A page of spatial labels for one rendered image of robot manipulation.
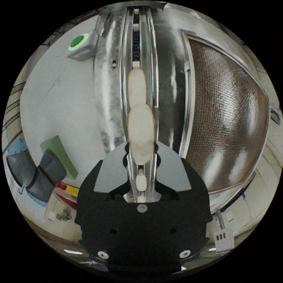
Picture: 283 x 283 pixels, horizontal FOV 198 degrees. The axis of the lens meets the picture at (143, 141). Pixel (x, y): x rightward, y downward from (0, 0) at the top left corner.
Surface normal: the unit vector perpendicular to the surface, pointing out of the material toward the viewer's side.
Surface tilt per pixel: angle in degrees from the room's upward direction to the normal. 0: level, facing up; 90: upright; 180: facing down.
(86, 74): 0
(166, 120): 0
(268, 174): 90
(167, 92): 0
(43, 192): 86
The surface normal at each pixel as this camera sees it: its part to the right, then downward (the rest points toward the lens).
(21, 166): 1.00, 0.04
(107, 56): 0.03, 0.47
